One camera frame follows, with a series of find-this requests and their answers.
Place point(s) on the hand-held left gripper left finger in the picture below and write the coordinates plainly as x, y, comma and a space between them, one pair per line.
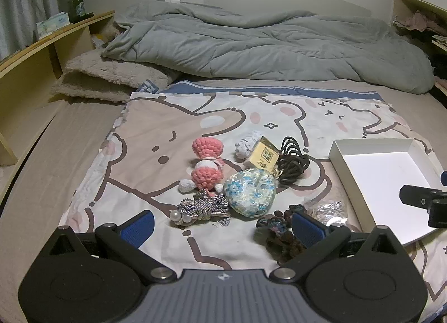
138, 229

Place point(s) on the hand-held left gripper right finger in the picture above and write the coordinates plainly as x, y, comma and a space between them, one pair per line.
307, 229

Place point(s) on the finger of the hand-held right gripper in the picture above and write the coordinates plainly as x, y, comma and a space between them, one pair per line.
417, 196
444, 178

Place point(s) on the white cardboard box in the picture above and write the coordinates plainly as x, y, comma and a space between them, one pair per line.
379, 176

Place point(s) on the pink crochet doll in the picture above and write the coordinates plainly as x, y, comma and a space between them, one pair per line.
206, 175

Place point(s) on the black hair claw clip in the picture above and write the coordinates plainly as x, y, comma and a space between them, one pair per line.
292, 166

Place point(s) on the blue floral fabric pouch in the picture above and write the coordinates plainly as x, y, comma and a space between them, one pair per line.
248, 193

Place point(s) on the grey knotted tassel with pearls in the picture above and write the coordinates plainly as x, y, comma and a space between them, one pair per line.
203, 206

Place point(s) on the small yellow box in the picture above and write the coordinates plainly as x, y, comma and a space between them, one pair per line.
262, 157

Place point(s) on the cartoon printed cloth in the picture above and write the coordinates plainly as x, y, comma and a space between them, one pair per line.
157, 127

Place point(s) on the white crochet scrunchie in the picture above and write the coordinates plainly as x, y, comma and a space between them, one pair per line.
244, 145

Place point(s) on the beige bed sheet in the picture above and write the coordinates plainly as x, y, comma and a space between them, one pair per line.
52, 155

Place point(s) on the blue patterned pillow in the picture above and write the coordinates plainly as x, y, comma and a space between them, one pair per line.
151, 87

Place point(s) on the pink clothes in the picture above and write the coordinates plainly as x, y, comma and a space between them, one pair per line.
419, 22

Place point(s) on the beige fleece blanket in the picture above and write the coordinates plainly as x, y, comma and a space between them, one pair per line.
104, 75

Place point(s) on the wooden shelf with clothes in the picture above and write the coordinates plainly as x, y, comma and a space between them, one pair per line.
419, 3

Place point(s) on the grey duvet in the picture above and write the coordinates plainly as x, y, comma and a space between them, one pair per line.
262, 43

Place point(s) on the wooden bedside shelf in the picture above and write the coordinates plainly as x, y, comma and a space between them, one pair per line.
31, 64

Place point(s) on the tissue pack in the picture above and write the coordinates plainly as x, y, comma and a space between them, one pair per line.
52, 24

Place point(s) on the green glass bottle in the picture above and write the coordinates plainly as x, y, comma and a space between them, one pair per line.
76, 7

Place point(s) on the white charger plug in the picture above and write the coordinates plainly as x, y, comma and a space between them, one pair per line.
171, 0

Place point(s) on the grey curtain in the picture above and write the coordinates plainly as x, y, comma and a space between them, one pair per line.
21, 12

